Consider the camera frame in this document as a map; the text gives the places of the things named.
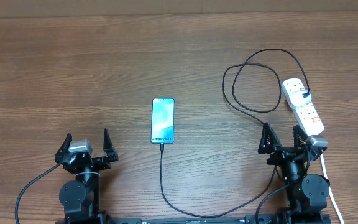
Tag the cardboard backdrop board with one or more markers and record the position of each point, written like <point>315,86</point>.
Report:
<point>65,8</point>

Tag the white power strip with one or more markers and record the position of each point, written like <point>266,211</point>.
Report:
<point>307,116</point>

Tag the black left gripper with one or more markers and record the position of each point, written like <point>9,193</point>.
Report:
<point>104,162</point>

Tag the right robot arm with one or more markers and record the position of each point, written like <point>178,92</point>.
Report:
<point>306,193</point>

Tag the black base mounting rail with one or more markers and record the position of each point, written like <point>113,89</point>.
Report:
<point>248,219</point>

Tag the Galaxy S24+ smartphone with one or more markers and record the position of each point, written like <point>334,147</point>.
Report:
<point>163,116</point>

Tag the white charger plug adapter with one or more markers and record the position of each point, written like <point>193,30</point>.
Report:
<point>299,98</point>

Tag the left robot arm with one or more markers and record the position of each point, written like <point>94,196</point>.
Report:
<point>81,197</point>

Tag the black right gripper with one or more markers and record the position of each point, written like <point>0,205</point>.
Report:
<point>280,152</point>

